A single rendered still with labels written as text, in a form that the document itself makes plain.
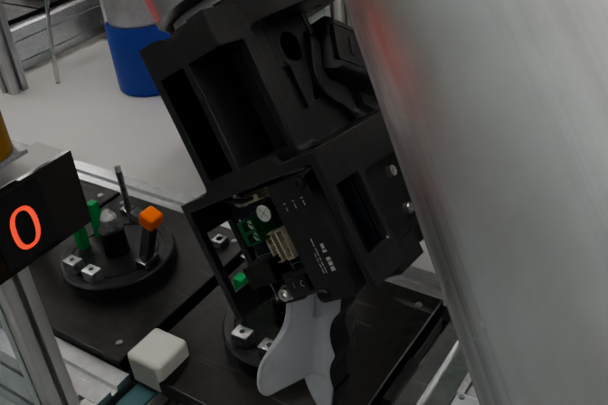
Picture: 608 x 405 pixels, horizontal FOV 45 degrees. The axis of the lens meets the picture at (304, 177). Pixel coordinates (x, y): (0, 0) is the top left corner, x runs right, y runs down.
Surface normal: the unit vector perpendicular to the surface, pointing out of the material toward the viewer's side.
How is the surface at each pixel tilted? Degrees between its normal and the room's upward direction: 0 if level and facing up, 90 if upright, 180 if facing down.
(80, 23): 90
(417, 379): 0
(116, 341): 0
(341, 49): 57
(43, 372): 90
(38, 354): 90
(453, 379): 0
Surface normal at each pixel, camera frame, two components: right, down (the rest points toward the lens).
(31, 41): 0.83, 0.22
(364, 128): 0.73, -0.29
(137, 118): -0.10, -0.84
